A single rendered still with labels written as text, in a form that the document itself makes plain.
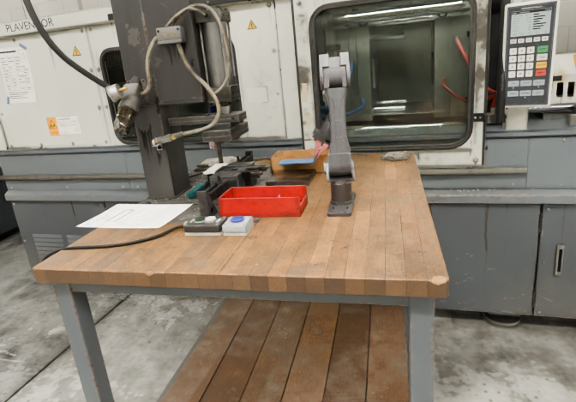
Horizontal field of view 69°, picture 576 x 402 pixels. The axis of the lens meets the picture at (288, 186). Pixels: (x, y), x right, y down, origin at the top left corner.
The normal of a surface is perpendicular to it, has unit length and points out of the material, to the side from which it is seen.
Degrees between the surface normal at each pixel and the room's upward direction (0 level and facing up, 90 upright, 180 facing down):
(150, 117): 90
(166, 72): 90
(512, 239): 90
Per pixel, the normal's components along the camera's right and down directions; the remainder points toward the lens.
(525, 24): -0.45, 0.40
